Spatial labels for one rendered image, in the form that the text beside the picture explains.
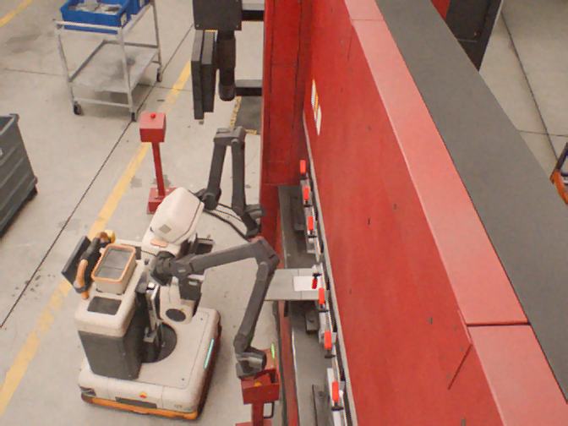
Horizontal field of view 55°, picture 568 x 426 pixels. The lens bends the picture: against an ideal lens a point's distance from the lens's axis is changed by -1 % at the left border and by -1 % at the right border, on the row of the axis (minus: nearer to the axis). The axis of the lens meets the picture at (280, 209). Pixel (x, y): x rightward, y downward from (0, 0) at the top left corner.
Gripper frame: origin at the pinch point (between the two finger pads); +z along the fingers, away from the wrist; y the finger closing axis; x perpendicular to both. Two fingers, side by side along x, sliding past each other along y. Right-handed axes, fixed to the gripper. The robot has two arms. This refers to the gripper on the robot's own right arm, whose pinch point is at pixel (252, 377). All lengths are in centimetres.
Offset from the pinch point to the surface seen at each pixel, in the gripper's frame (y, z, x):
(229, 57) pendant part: 20, -58, 175
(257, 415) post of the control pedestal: -6.4, 39.5, 2.6
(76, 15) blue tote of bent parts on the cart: -104, -43, 346
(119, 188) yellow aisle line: -98, 57, 230
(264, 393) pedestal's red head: 3.4, 7.3, -4.7
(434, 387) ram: 52, -117, -80
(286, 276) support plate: 24.0, -14.7, 38.3
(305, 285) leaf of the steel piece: 31.9, -13.0, 32.2
